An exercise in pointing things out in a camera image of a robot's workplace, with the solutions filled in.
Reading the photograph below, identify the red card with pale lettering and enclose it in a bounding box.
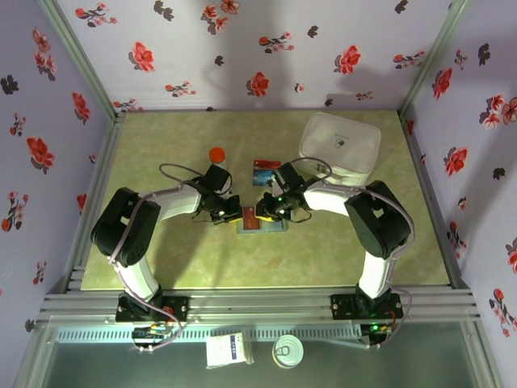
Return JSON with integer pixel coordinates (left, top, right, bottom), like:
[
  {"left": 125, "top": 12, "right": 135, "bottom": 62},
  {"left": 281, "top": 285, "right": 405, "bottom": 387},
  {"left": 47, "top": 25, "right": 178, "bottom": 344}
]
[{"left": 241, "top": 205, "right": 262, "bottom": 231}]

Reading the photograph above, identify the pale blue clear card holder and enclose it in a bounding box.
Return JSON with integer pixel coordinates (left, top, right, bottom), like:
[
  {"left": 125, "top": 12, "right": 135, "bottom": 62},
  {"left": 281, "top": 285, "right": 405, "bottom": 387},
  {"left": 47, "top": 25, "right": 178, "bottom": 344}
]
[{"left": 236, "top": 205, "right": 290, "bottom": 234}]

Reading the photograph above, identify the red-capped bottle with orange label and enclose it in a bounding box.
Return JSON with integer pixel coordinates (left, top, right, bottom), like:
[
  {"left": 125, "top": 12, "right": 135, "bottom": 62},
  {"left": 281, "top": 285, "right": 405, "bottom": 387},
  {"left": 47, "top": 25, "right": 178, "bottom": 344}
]
[{"left": 208, "top": 145, "right": 229, "bottom": 171}]

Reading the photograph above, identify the white plastic lidded container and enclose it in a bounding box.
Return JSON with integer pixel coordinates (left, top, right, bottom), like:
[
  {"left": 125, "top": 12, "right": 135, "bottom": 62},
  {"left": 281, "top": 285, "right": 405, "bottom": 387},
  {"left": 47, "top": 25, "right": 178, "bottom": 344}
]
[{"left": 298, "top": 112, "right": 382, "bottom": 187}]

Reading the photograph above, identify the white carton with blue print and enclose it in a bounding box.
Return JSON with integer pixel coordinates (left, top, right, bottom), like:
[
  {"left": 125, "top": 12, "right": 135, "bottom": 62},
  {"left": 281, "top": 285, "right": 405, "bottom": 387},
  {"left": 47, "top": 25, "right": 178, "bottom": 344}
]
[{"left": 204, "top": 331, "right": 254, "bottom": 369}]

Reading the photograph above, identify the silver tin can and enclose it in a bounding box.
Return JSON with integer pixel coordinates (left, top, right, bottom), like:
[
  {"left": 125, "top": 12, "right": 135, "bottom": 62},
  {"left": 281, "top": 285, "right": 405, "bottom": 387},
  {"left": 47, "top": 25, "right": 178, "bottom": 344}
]
[{"left": 271, "top": 335, "right": 305, "bottom": 369}]

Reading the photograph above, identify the small controller circuit board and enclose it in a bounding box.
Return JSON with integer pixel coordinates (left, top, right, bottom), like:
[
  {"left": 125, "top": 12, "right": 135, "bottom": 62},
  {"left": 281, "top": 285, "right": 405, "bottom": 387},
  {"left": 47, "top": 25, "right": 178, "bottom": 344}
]
[
  {"left": 132, "top": 323, "right": 173, "bottom": 348},
  {"left": 361, "top": 321, "right": 395, "bottom": 348}
]

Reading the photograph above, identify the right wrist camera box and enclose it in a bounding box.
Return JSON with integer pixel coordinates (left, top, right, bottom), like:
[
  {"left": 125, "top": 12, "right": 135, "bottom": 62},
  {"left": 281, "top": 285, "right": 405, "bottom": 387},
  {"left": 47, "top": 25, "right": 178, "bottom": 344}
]
[{"left": 271, "top": 161, "right": 306, "bottom": 193}]

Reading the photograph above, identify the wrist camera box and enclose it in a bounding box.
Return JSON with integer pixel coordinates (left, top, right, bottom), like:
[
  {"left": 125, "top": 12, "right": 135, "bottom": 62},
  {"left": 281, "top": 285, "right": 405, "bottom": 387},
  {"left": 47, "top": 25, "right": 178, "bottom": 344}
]
[
  {"left": 201, "top": 163, "right": 233, "bottom": 195},
  {"left": 271, "top": 161, "right": 306, "bottom": 193}
]

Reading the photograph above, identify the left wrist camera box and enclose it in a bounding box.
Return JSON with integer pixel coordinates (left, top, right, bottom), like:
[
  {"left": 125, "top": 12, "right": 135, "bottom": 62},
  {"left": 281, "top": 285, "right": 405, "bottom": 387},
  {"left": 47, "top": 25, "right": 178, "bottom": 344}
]
[{"left": 201, "top": 163, "right": 233, "bottom": 195}]

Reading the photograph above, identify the lavender left arm cable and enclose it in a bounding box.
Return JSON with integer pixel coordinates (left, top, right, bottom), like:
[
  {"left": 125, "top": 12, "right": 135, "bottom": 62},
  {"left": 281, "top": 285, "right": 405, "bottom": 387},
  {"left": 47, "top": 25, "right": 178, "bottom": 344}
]
[{"left": 107, "top": 162, "right": 209, "bottom": 352}]

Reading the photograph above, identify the lavender arm cable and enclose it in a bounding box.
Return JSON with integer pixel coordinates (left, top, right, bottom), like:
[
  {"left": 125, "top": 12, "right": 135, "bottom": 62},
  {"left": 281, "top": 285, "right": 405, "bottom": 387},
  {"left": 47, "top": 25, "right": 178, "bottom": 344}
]
[
  {"left": 107, "top": 162, "right": 209, "bottom": 352},
  {"left": 288, "top": 156, "right": 417, "bottom": 351}
]

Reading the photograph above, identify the wide aluminium frame rail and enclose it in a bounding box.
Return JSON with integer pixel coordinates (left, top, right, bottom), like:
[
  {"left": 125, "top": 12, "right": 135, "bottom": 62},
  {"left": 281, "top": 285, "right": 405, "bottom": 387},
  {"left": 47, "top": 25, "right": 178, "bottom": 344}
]
[{"left": 35, "top": 285, "right": 482, "bottom": 324}]

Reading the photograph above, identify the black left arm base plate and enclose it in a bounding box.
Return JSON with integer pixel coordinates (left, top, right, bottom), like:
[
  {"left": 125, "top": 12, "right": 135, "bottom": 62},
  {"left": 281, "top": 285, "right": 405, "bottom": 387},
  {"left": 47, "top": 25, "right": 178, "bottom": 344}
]
[{"left": 116, "top": 294, "right": 191, "bottom": 323}]

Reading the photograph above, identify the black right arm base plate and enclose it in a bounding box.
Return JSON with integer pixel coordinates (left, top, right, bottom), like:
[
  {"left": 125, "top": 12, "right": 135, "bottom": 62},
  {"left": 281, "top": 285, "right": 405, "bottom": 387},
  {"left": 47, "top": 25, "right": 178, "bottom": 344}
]
[{"left": 330, "top": 293, "right": 404, "bottom": 320}]

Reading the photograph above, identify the long aluminium frame rail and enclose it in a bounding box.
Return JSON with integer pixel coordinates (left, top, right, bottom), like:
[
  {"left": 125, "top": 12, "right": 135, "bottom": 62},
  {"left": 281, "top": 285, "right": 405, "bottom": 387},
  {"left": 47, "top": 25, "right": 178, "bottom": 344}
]
[
  {"left": 64, "top": 112, "right": 127, "bottom": 293},
  {"left": 397, "top": 111, "right": 472, "bottom": 290}
]

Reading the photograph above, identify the lavender right arm cable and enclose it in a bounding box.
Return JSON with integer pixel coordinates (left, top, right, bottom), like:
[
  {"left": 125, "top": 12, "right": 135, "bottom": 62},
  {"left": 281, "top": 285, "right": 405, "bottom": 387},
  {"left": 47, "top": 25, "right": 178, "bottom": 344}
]
[{"left": 288, "top": 156, "right": 417, "bottom": 351}]

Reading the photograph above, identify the slotted grey cable duct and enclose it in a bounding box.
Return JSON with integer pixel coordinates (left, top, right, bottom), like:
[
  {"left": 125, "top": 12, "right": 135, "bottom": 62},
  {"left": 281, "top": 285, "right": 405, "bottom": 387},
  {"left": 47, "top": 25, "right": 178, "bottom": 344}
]
[{"left": 54, "top": 325, "right": 364, "bottom": 343}]

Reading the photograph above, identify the aluminium corner post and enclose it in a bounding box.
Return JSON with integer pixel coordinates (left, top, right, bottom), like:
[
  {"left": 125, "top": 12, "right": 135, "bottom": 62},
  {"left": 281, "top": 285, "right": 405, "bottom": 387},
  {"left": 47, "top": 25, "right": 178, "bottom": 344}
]
[
  {"left": 397, "top": 0, "right": 466, "bottom": 118},
  {"left": 36, "top": 0, "right": 122, "bottom": 120}
]

